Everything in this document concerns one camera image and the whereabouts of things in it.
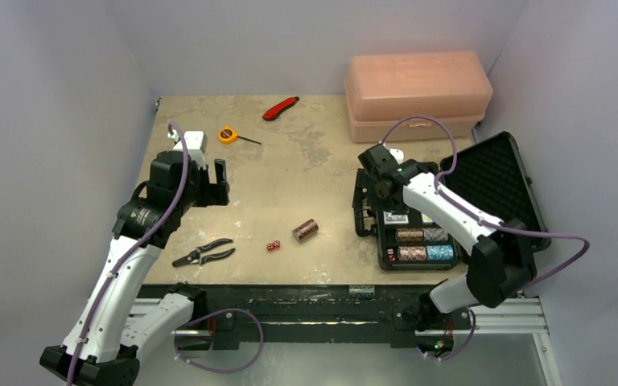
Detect light blue chip stack upper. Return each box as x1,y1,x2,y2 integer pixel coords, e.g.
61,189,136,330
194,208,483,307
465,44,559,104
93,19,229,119
422,228,449,243

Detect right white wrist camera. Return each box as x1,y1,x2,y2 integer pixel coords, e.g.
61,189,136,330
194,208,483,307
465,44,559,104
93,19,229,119
388,148,405,164

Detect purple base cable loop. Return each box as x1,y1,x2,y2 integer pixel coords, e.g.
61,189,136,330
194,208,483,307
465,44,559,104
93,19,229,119
172,307,266,375

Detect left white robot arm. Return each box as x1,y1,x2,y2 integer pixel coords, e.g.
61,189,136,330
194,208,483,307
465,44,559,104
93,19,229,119
39,150,229,385

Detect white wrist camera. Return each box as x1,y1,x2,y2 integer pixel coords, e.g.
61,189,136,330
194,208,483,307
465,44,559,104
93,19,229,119
388,148,405,164
167,130,208,170

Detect yellow tape measure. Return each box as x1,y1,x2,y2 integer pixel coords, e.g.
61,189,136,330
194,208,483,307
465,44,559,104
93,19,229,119
217,125,261,145

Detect brown chip stack upper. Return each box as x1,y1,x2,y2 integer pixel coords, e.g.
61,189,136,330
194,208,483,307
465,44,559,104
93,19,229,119
395,228,425,243

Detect orange chip stack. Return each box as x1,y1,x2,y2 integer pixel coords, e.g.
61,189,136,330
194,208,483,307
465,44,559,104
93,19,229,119
291,219,319,244

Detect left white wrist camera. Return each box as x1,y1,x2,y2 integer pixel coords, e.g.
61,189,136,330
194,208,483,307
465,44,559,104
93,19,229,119
167,130,208,170

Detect texas holdem card box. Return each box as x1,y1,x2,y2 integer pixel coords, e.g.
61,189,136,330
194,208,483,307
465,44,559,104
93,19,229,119
421,214,434,224

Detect blue yellow chip stack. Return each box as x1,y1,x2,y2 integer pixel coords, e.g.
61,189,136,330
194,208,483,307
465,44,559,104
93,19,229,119
348,285,375,299

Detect black table front rail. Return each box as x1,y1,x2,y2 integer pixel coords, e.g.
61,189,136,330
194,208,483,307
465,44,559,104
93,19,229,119
137,284,472,347

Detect red utility knife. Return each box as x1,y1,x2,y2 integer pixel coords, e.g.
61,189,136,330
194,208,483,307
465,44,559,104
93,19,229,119
262,96,300,121

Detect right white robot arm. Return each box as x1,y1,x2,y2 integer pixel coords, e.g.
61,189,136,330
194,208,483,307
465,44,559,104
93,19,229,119
358,144,537,327

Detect light blue chip stack lower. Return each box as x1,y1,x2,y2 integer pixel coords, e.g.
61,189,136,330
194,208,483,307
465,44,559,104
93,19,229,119
426,244,455,262

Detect pink plastic storage box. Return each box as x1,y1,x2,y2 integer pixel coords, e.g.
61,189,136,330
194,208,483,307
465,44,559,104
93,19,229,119
344,51,493,142

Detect brown chip stack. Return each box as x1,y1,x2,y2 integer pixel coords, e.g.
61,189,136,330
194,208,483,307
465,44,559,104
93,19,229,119
397,246,427,262
395,228,425,243

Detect blue card deck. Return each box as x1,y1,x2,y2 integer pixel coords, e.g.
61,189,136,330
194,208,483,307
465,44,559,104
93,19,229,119
383,211,409,224

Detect black poker set case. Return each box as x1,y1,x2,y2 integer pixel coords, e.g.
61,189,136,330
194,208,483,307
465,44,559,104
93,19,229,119
352,132,546,271

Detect black grey pliers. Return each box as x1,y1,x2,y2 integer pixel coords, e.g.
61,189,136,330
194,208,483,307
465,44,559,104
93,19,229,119
171,238,236,268

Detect light blue chip stack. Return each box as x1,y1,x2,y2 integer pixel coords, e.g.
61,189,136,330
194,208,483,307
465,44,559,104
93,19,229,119
422,228,449,243
426,244,455,262

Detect brown chip stack lower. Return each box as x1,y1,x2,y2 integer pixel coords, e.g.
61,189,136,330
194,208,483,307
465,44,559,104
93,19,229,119
397,246,427,262

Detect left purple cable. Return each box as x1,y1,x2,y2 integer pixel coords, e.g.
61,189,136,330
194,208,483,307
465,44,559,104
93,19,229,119
65,123,189,386

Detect red dice pair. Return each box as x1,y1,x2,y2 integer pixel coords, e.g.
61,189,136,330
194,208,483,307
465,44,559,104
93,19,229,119
266,240,281,252

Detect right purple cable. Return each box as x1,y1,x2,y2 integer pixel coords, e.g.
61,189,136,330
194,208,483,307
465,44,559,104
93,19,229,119
379,116,591,291

